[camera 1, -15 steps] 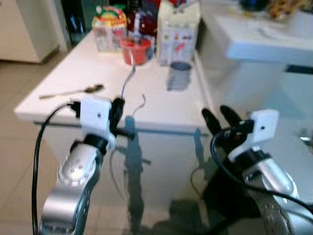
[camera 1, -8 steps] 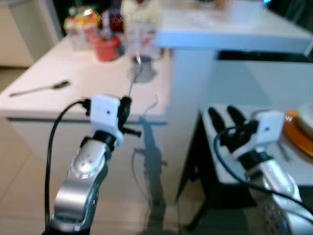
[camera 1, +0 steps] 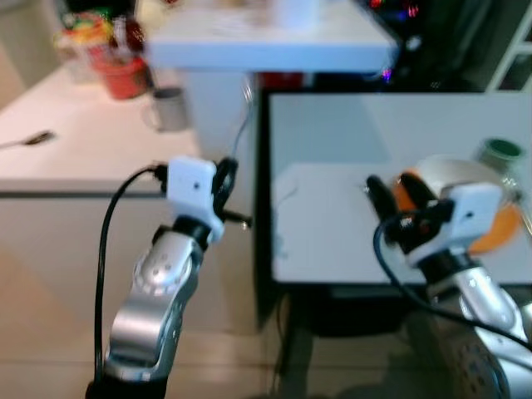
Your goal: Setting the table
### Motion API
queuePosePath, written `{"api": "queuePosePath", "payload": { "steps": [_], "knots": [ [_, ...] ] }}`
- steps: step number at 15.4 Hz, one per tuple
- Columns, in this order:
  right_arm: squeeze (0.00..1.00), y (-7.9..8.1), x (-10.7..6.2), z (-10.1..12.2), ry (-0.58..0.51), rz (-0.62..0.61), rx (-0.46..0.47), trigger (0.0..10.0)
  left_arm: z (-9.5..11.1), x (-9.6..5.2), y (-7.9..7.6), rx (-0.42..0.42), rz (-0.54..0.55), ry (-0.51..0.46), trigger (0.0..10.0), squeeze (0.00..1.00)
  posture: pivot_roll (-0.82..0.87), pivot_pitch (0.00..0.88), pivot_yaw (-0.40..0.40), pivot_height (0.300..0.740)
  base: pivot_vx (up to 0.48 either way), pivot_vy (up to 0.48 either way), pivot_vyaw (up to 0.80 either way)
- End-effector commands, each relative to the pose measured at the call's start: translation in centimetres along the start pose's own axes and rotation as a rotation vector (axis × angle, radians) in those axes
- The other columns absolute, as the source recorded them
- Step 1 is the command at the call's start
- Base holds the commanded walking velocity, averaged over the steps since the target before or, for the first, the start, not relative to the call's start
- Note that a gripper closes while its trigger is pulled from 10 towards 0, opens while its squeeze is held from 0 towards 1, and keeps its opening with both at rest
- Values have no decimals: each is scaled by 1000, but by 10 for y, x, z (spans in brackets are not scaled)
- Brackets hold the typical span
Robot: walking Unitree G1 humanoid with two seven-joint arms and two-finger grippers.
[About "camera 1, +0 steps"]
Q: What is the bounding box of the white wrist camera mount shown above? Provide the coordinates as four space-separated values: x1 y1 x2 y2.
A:
166 156 224 242
407 183 504 267

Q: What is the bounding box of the red bowl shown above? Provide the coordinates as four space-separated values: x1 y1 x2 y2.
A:
91 54 155 101

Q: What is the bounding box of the green cup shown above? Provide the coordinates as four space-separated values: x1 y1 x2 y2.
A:
475 137 525 175

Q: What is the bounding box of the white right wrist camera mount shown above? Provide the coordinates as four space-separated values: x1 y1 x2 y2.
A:
407 183 504 267

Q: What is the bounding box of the colourful snack pack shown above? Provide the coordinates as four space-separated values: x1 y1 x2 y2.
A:
57 12 117 55

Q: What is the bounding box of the white raised shelf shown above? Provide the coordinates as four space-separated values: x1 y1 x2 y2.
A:
145 0 400 74

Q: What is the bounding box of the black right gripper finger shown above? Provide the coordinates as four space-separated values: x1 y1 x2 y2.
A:
397 171 436 213
367 175 400 224

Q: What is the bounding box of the white shelf frame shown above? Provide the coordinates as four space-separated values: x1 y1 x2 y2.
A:
486 8 532 92

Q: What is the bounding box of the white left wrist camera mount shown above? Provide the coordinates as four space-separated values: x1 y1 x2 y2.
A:
166 156 224 242

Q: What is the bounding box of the orange plate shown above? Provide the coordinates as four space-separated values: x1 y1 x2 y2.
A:
391 170 523 254

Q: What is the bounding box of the black electronics with lights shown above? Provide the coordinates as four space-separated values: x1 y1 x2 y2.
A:
366 0 500 92

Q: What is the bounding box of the white bowl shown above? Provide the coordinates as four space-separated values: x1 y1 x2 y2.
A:
416 155 510 209

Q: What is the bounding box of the metal spoon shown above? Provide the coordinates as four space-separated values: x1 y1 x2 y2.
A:
0 131 57 150
503 183 532 238

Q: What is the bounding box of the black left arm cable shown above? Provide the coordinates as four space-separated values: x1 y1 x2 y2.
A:
93 165 170 385

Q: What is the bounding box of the grey metal mug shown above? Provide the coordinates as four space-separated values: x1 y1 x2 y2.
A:
143 87 190 134

